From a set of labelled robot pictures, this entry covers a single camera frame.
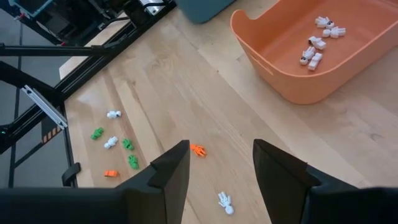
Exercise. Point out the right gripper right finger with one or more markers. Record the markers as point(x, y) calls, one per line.
point(295, 199)

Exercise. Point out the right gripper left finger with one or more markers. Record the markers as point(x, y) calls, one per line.
point(140, 205)

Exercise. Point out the orange skeleton toy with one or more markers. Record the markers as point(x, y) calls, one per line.
point(111, 173)
point(198, 150)

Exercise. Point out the black orange hazard strip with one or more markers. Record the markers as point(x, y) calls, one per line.
point(51, 134)

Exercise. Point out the orange plastic bin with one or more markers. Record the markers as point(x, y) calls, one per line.
point(273, 77)

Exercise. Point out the silver aluminium bar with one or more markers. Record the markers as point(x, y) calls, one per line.
point(43, 105)

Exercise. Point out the teal plastic bin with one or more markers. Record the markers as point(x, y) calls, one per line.
point(202, 11)

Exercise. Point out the black frame clip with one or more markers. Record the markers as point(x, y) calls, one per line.
point(70, 175)

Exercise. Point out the black table frame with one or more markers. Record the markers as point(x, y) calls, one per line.
point(46, 50)

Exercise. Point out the silver mounting bracket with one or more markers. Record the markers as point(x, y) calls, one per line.
point(152, 7)

